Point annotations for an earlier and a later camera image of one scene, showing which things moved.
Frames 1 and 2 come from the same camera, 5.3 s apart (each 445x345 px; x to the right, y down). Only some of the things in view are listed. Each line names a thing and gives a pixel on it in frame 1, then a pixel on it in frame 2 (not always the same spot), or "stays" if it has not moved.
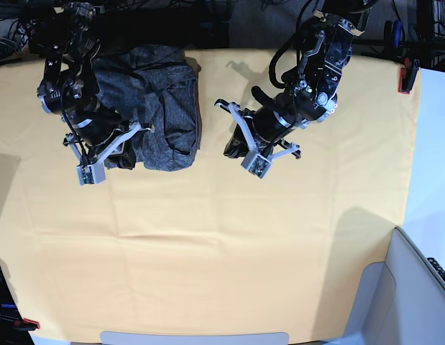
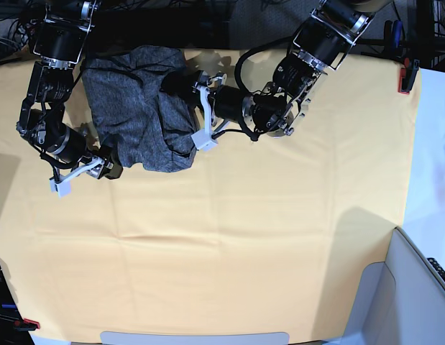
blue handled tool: (392, 34) stays
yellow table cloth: (207, 248) stays
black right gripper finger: (239, 145) -> (180, 83)
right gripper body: (265, 132) -> (228, 103)
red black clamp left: (26, 324) stays
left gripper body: (95, 136) -> (68, 148)
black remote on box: (443, 273) stays
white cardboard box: (401, 300) stays
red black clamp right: (407, 75) stays
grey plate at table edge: (134, 338) stays
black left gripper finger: (127, 159) -> (116, 171)
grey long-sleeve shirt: (155, 86) stays
